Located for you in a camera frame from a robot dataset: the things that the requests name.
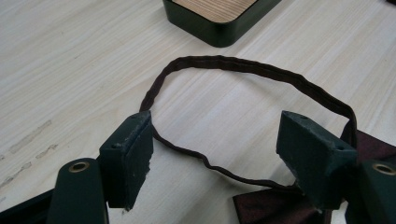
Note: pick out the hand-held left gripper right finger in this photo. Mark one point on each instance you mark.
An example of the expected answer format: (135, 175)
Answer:
(314, 155)

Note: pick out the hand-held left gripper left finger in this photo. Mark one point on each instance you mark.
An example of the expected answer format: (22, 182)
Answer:
(127, 155)

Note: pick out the dark brown bow tie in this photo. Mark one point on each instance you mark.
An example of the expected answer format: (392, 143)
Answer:
(218, 61)

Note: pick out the black rack with wooden base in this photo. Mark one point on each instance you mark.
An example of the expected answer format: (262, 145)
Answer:
(218, 31)

